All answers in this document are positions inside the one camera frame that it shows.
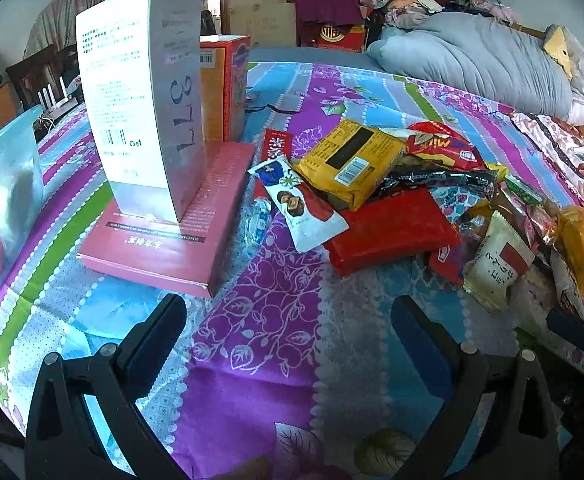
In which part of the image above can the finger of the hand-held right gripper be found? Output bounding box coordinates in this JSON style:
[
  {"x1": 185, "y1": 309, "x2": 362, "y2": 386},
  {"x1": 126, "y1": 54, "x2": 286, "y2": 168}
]
[
  {"x1": 542, "y1": 345, "x2": 584, "y2": 403},
  {"x1": 546, "y1": 307, "x2": 584, "y2": 361}
]

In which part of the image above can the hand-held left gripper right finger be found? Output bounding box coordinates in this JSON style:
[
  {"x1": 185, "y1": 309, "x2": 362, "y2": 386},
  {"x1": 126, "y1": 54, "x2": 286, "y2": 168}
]
[{"x1": 391, "y1": 294, "x2": 561, "y2": 480}]

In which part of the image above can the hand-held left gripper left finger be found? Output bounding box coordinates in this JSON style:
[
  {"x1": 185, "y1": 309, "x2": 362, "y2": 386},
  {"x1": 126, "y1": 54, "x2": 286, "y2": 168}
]
[{"x1": 24, "y1": 292, "x2": 189, "y2": 480}]

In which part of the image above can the large red-brown snack bag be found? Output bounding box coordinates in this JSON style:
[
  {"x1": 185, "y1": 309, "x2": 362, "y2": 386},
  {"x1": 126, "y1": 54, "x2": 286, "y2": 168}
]
[{"x1": 324, "y1": 190, "x2": 460, "y2": 276}]

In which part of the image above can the narrow red packet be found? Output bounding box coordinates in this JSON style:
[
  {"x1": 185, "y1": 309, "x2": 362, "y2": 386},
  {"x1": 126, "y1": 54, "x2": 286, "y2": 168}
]
[{"x1": 262, "y1": 129, "x2": 294, "y2": 162}]

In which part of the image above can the clear plastic bag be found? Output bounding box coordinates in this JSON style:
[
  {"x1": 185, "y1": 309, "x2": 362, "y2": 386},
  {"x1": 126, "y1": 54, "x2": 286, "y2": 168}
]
[{"x1": 0, "y1": 104, "x2": 46, "y2": 317}]

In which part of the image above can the orange snack packet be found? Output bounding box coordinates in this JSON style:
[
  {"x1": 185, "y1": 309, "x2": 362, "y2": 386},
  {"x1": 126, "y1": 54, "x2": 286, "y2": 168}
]
[{"x1": 557, "y1": 207, "x2": 584, "y2": 303}]

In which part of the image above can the small red snack packet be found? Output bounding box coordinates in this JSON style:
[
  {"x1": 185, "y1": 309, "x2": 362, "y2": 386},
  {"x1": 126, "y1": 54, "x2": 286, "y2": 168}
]
[{"x1": 429, "y1": 242, "x2": 473, "y2": 286}]

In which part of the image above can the flat pink box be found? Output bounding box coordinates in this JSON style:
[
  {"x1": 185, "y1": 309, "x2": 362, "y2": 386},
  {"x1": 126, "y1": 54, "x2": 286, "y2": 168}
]
[{"x1": 78, "y1": 141, "x2": 257, "y2": 298}]

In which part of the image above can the cream white snack packet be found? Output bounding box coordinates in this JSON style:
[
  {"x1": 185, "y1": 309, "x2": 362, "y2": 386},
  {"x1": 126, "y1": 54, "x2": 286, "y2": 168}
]
[{"x1": 464, "y1": 210, "x2": 535, "y2": 311}]

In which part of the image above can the pile of small wrapped candies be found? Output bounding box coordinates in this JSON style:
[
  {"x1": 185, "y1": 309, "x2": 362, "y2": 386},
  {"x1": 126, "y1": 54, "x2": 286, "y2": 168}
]
[{"x1": 459, "y1": 175, "x2": 584, "y2": 326}]

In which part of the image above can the small clear blue candy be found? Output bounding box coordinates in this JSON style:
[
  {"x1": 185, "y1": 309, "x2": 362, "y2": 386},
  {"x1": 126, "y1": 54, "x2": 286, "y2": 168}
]
[{"x1": 242, "y1": 199, "x2": 272, "y2": 246}]

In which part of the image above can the floral quilt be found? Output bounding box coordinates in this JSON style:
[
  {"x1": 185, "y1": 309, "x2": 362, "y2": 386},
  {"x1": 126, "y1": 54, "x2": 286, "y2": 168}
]
[{"x1": 512, "y1": 110, "x2": 584, "y2": 221}]

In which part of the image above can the black snack packet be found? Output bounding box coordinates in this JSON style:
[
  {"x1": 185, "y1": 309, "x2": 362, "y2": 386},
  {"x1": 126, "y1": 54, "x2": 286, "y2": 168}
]
[{"x1": 374, "y1": 155, "x2": 508, "y2": 198}]

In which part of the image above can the white blue chocolate snack packet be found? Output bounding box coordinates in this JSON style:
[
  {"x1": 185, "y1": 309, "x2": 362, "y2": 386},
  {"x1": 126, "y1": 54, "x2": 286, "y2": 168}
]
[{"x1": 248, "y1": 156, "x2": 349, "y2": 253}]

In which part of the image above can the red milk snack packet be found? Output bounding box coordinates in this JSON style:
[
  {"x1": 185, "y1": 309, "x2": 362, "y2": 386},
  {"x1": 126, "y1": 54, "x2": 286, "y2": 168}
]
[{"x1": 406, "y1": 121, "x2": 488, "y2": 171}]

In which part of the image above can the yellow snack packet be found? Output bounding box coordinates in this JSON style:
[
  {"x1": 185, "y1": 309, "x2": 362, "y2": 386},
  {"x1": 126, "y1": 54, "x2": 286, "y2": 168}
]
[{"x1": 292, "y1": 120, "x2": 407, "y2": 211}]

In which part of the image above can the tall white box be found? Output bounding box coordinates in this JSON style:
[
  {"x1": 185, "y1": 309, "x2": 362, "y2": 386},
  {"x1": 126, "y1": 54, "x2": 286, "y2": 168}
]
[{"x1": 75, "y1": 0, "x2": 208, "y2": 224}]

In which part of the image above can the orange cat print box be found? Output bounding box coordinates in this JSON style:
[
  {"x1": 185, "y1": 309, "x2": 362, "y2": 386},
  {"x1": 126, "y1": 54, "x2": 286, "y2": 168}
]
[{"x1": 199, "y1": 35, "x2": 252, "y2": 143}]

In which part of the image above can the white router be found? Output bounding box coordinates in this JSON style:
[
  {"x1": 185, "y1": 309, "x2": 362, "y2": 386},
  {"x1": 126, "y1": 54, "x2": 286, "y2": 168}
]
[{"x1": 37, "y1": 75, "x2": 80, "y2": 111}]

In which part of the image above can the yellow soft item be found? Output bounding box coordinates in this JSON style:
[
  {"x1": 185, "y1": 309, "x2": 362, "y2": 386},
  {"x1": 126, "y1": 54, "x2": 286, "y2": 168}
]
[{"x1": 544, "y1": 25, "x2": 575, "y2": 78}]

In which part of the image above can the grey-blue duvet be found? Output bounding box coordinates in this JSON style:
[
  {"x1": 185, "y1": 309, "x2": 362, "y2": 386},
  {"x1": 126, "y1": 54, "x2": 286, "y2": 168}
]
[{"x1": 367, "y1": 12, "x2": 584, "y2": 126}]

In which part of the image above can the wooden chair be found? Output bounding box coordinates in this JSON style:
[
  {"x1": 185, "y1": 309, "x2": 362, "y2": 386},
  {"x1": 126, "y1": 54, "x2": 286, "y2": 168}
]
[{"x1": 6, "y1": 45, "x2": 73, "y2": 106}]

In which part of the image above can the red gift box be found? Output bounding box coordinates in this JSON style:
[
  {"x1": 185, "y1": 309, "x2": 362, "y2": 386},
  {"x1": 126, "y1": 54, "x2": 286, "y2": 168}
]
[{"x1": 297, "y1": 22, "x2": 368, "y2": 53}]

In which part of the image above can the brown cardboard box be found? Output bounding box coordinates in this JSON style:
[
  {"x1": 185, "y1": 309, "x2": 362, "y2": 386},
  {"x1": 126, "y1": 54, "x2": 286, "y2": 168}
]
[{"x1": 222, "y1": 0, "x2": 298, "y2": 48}]

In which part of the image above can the striped cloth cover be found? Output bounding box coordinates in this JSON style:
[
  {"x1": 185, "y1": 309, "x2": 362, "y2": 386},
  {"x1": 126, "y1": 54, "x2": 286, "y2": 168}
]
[{"x1": 24, "y1": 0, "x2": 123, "y2": 61}]

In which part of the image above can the purple cloth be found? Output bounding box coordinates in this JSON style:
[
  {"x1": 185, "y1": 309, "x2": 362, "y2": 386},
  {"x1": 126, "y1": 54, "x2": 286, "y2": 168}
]
[{"x1": 287, "y1": 0, "x2": 368, "y2": 28}]

